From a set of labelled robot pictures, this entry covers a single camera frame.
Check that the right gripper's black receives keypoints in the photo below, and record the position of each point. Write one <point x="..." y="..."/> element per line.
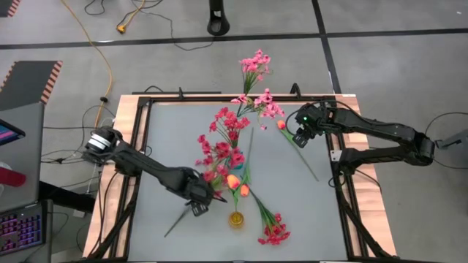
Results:
<point x="311" y="118"/>

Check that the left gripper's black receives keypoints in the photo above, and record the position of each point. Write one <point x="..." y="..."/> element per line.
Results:
<point x="199" y="190"/>

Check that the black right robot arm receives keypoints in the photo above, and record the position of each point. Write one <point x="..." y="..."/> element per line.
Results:
<point x="384" y="131"/>

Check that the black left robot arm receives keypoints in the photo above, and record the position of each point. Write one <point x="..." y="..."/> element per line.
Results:
<point x="146" y="168"/>

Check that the yellow ribbed glass vase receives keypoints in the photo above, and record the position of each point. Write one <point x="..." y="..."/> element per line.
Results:
<point x="236" y="221"/>

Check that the black table clamp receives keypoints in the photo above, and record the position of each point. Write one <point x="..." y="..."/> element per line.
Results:
<point x="295" y="89"/>
<point x="180" y="94"/>

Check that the black stand base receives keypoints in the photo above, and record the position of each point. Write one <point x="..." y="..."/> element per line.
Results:
<point x="218" y="25"/>

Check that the grey stand foot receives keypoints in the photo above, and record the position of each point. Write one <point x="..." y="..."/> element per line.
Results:
<point x="453" y="140"/>

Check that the black desk foot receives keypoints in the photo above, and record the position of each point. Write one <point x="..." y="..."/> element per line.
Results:
<point x="66" y="197"/>

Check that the grey side desk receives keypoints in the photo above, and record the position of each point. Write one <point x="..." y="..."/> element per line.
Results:
<point x="25" y="157"/>

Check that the backlit keyboard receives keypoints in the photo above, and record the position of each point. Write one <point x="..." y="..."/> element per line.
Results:
<point x="20" y="230"/>

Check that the red object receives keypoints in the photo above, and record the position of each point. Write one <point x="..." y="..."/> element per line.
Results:
<point x="11" y="178"/>

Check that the tablet with lit screen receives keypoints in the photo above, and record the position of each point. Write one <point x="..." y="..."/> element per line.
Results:
<point x="7" y="133"/>

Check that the black mat with striped edge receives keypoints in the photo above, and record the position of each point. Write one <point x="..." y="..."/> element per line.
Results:
<point x="5" y="5"/>
<point x="25" y="82"/>

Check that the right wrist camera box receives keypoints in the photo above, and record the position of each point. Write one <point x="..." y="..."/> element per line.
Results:
<point x="301" y="138"/>

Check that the silver metal bracket plate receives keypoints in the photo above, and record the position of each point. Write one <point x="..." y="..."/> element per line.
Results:
<point x="335" y="155"/>

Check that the black aluminium table frame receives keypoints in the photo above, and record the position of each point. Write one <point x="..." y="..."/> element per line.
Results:
<point x="172" y="99"/>

